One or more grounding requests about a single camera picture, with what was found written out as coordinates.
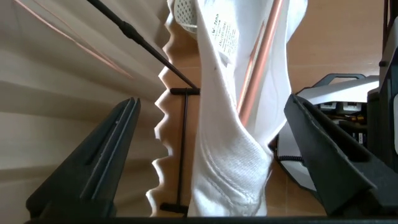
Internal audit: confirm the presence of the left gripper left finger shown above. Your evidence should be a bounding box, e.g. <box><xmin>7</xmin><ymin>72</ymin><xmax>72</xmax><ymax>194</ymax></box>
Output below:
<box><xmin>25</xmin><ymin>97</ymin><xmax>141</xmax><ymax>218</ymax></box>

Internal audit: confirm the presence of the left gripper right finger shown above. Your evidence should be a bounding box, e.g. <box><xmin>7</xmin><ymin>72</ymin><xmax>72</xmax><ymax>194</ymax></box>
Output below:
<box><xmin>284</xmin><ymin>93</ymin><xmax>398</xmax><ymax>217</ymax></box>

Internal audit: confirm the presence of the white printed t-shirt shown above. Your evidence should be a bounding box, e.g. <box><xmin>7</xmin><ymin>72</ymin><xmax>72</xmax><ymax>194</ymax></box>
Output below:
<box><xmin>167</xmin><ymin>0</ymin><xmax>308</xmax><ymax>218</ymax></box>

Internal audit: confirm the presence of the black clothes rack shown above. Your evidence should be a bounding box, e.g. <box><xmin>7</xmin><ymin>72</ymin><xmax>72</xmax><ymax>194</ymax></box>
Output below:
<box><xmin>86</xmin><ymin>0</ymin><xmax>201</xmax><ymax>216</ymax></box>

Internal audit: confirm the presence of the white laundry basket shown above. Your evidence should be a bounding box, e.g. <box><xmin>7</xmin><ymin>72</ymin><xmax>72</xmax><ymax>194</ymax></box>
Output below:
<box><xmin>173</xmin><ymin>0</ymin><xmax>200</xmax><ymax>40</ymax></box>

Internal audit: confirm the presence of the beige curtain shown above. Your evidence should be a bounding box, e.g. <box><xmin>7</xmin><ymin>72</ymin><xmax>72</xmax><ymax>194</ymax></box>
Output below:
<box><xmin>0</xmin><ymin>0</ymin><xmax>175</xmax><ymax>224</ymax></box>

